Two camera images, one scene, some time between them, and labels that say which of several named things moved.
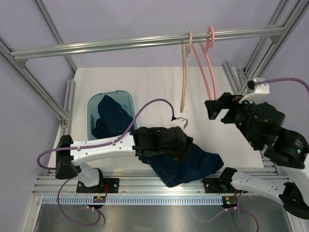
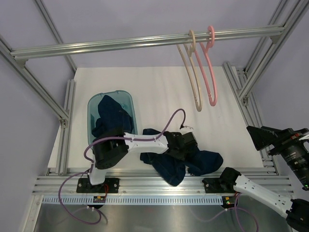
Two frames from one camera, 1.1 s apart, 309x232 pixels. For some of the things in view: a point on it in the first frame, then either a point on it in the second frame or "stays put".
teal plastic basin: [123, 98] stays put
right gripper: [227, 100] → [263, 136]
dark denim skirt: [113, 121] stays put
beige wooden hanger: [184, 58] → [190, 54]
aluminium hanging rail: [275, 34] stays put
